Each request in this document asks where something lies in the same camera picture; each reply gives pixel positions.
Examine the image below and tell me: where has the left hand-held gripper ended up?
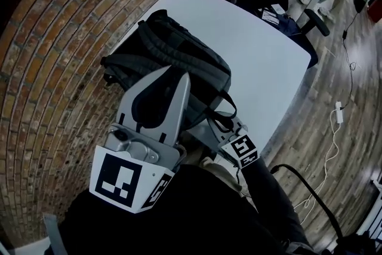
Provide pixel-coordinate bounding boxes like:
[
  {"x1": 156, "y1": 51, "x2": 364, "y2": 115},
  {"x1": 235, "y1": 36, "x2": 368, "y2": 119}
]
[{"x1": 88, "y1": 65, "x2": 192, "y2": 214}]

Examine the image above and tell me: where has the white tag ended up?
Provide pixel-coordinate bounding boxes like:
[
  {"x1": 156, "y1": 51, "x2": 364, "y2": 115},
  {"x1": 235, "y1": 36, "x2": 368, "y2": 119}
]
[{"x1": 258, "y1": 7, "x2": 281, "y2": 24}]

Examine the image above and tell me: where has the person's left forearm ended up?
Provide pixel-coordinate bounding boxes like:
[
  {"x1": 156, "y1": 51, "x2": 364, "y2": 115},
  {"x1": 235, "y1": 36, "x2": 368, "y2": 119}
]
[{"x1": 61, "y1": 164, "x2": 180, "y2": 255}]

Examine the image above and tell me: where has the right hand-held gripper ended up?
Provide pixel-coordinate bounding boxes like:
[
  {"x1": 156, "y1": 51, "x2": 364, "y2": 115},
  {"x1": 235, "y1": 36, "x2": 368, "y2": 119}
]
[{"x1": 205, "y1": 111, "x2": 259, "y2": 170}]

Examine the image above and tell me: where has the white power strip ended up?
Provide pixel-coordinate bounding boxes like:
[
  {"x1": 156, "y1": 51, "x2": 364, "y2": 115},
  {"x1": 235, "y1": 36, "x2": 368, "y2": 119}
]
[{"x1": 334, "y1": 100, "x2": 344, "y2": 125}]

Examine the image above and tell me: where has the dark grey backpack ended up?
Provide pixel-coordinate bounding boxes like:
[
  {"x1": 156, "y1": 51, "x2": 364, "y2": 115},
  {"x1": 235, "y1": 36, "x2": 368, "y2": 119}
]
[{"x1": 100, "y1": 8, "x2": 238, "y2": 132}]

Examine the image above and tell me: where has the white cable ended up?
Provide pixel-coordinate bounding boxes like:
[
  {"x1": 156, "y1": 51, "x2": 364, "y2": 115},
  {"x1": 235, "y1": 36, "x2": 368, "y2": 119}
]
[{"x1": 294, "y1": 122, "x2": 341, "y2": 225}]

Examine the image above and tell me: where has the thin black cable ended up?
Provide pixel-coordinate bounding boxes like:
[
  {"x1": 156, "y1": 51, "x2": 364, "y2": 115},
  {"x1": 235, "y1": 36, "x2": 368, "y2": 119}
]
[{"x1": 235, "y1": 168, "x2": 252, "y2": 198}]

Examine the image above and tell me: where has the person's right forearm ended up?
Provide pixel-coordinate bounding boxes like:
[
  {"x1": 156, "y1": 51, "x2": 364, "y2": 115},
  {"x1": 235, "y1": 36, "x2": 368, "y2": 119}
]
[{"x1": 238, "y1": 156, "x2": 311, "y2": 255}]

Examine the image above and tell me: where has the thick black cable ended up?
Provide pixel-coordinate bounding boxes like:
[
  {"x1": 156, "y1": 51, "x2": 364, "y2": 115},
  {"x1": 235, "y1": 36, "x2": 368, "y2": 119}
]
[{"x1": 269, "y1": 163, "x2": 344, "y2": 240}]

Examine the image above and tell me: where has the white square table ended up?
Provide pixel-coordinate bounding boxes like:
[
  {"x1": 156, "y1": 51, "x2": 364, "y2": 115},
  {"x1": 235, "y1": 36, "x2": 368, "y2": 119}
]
[{"x1": 109, "y1": 0, "x2": 311, "y2": 165}]

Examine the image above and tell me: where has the black cable with adapter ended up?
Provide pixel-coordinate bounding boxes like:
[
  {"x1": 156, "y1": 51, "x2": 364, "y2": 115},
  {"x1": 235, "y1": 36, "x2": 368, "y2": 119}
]
[{"x1": 342, "y1": 7, "x2": 362, "y2": 110}]

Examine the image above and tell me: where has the person's dark clothed torso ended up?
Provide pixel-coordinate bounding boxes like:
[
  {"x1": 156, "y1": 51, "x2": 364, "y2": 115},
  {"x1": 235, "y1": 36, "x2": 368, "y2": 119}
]
[{"x1": 149, "y1": 140, "x2": 269, "y2": 255}]

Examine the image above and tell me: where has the red box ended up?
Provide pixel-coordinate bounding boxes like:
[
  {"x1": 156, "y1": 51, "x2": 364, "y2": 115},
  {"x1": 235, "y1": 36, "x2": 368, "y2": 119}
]
[{"x1": 368, "y1": 0, "x2": 382, "y2": 24}]

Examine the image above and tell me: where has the dark blue bag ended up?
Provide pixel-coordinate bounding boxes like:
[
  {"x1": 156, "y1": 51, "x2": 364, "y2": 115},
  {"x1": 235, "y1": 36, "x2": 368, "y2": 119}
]
[{"x1": 268, "y1": 13, "x2": 319, "y2": 69}]

